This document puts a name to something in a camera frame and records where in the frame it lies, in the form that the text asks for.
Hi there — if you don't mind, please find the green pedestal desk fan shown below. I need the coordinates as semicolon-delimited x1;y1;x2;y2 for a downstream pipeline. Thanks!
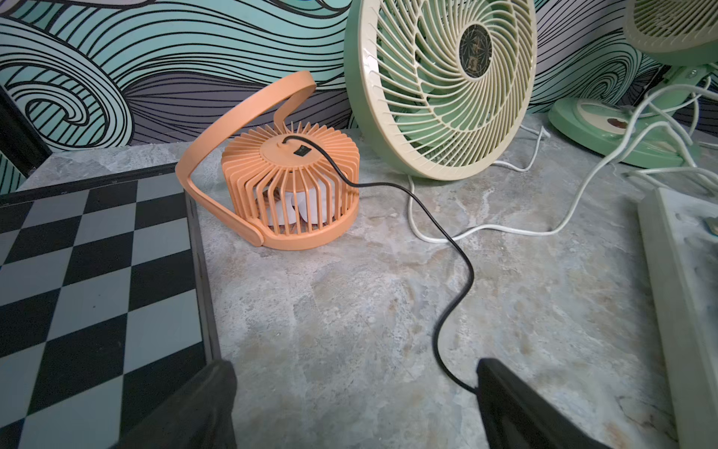
548;1;717;168

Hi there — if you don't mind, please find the round green cream fan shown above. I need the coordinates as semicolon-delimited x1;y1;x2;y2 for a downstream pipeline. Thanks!
343;0;538;181

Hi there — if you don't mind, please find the black fan cable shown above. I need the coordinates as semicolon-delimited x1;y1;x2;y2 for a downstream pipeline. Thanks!
281;135;479;395

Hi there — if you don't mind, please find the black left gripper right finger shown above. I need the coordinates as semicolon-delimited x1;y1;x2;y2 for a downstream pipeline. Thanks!
476;358;606;448

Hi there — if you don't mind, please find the white power strip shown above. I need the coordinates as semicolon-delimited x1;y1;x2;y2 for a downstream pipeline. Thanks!
638;188;717;448

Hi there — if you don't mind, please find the black white chessboard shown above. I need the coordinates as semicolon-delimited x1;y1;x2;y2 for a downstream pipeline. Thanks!
1;164;221;448

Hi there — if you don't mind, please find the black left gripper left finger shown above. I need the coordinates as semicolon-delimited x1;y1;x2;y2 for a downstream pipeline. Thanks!
114;359;237;448

